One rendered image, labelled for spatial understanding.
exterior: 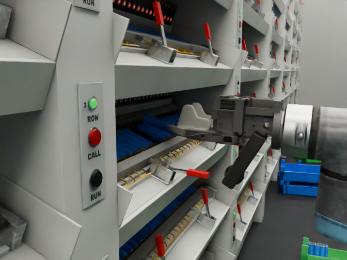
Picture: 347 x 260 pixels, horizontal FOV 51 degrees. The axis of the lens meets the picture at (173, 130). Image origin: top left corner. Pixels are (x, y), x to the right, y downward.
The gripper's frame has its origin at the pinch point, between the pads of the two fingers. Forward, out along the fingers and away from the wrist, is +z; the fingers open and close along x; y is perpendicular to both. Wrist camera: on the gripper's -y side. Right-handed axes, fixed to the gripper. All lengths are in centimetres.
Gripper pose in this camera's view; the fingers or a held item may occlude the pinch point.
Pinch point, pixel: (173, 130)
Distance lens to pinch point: 69.7
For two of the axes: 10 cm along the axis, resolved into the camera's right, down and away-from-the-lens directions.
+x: -3.6, 1.5, -9.2
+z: -9.3, -1.0, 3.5
